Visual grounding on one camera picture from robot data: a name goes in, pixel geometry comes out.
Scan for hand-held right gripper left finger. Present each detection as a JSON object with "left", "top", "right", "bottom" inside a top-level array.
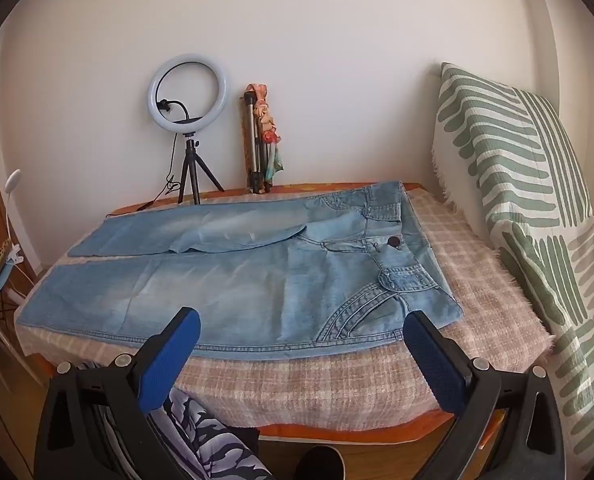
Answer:
[{"left": 33, "top": 306, "right": 201, "bottom": 480}]

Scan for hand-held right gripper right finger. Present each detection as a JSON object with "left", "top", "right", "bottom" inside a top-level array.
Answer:
[{"left": 403, "top": 310, "right": 564, "bottom": 480}]

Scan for light blue denim pants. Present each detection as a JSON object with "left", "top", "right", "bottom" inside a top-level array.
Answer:
[{"left": 14, "top": 181, "right": 464, "bottom": 361}]

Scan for person's zebra print clothing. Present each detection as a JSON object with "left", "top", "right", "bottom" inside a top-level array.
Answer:
[{"left": 77, "top": 360, "right": 278, "bottom": 480}]

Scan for beige checked blanket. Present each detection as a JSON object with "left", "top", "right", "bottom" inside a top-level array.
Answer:
[{"left": 14, "top": 187, "right": 554, "bottom": 433}]

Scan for dark round object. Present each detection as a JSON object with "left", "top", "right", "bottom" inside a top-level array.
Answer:
[{"left": 297, "top": 445, "right": 346, "bottom": 480}]

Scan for green striped white pillow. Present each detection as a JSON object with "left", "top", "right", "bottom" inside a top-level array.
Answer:
[{"left": 431, "top": 62, "right": 594, "bottom": 456}]

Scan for folded silver tripod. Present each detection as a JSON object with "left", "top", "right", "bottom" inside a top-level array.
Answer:
[{"left": 239, "top": 91, "right": 271, "bottom": 194}]

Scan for white clip lamp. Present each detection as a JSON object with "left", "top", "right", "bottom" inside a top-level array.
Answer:
[{"left": 0, "top": 169, "right": 28, "bottom": 267}]

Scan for folded tripod with patterned cloth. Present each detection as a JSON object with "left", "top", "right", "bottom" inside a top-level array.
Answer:
[{"left": 247, "top": 83, "right": 286, "bottom": 184}]

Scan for black power cable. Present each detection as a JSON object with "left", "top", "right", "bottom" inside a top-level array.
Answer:
[{"left": 108, "top": 137, "right": 188, "bottom": 214}]

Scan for ring light on black tripod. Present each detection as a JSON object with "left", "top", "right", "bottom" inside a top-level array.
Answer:
[{"left": 147, "top": 53, "right": 229, "bottom": 206}]

